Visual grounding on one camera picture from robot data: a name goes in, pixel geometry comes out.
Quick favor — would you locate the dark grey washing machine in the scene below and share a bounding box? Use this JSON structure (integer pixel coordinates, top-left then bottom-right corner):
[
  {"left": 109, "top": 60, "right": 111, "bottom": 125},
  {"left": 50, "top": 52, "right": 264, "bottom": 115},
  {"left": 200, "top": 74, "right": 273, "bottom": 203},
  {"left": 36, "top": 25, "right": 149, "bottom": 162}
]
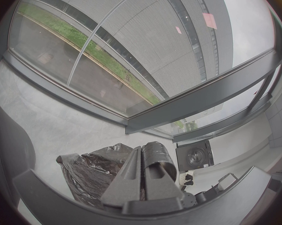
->
[{"left": 176, "top": 141, "right": 214, "bottom": 172}]

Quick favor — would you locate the white perforated basket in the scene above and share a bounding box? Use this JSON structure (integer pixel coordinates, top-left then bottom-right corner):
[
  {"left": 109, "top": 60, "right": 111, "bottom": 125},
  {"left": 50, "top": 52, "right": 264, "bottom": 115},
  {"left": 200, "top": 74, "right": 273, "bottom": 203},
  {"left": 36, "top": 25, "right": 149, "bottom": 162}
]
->
[{"left": 179, "top": 171, "right": 195, "bottom": 186}]

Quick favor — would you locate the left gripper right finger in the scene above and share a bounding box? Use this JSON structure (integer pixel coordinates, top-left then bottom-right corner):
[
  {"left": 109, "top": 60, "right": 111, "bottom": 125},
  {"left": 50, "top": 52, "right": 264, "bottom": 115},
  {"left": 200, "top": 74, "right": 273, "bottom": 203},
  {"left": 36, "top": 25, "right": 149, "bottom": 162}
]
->
[{"left": 122, "top": 163, "right": 186, "bottom": 215}]

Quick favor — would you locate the window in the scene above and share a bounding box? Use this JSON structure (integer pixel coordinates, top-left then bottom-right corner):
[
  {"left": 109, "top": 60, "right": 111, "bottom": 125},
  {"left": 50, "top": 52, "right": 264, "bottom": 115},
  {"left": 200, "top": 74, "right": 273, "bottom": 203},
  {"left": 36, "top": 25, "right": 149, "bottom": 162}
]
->
[{"left": 0, "top": 0, "right": 282, "bottom": 143}]

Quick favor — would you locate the black plastic bag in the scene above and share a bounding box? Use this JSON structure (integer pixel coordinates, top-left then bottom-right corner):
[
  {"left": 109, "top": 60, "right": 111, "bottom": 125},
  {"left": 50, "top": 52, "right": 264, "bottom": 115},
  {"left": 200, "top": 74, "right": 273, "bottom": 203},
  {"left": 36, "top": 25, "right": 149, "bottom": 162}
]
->
[{"left": 56, "top": 141, "right": 178, "bottom": 207}]

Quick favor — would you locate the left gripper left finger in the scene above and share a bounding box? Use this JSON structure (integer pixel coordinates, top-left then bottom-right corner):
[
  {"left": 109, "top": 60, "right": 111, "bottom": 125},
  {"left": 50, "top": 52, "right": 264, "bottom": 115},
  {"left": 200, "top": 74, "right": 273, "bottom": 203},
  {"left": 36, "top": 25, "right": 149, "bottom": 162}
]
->
[{"left": 101, "top": 146, "right": 143, "bottom": 208}]

